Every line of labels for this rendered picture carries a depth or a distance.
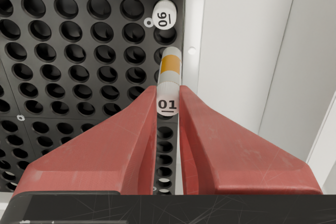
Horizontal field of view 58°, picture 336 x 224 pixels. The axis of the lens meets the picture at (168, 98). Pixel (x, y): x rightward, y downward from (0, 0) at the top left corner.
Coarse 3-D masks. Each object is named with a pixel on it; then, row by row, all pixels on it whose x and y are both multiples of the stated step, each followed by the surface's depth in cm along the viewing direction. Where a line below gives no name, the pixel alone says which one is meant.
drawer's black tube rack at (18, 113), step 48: (0, 0) 18; (48, 0) 16; (96, 0) 19; (144, 0) 16; (0, 48) 18; (48, 48) 21; (96, 48) 18; (144, 48) 18; (0, 96) 20; (48, 96) 20; (96, 96) 20; (0, 144) 23; (48, 144) 23
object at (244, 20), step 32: (224, 0) 22; (256, 0) 22; (288, 0) 22; (224, 32) 24; (256, 32) 24; (224, 64) 25; (256, 64) 25; (224, 96) 27; (256, 96) 27; (256, 128) 30; (0, 192) 30
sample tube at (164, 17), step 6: (162, 0) 16; (168, 0) 16; (156, 6) 16; (162, 6) 15; (168, 6) 15; (174, 6) 16; (156, 12) 15; (162, 12) 15; (168, 12) 15; (174, 12) 15; (156, 18) 15; (162, 18) 15; (168, 18) 15; (174, 18) 15; (156, 24) 16; (162, 24) 16; (168, 24) 16
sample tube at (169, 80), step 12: (168, 48) 16; (168, 60) 15; (180, 60) 15; (168, 72) 14; (180, 72) 14; (168, 84) 13; (180, 84) 14; (156, 96) 13; (168, 96) 12; (156, 108) 13; (168, 108) 13
